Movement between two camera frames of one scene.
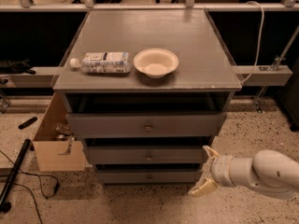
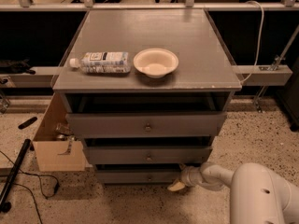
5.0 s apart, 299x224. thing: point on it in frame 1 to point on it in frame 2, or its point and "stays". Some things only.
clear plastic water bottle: (104, 63) stays
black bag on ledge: (16, 66) stays
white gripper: (221, 169) to (188, 175)
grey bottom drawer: (149, 176) stays
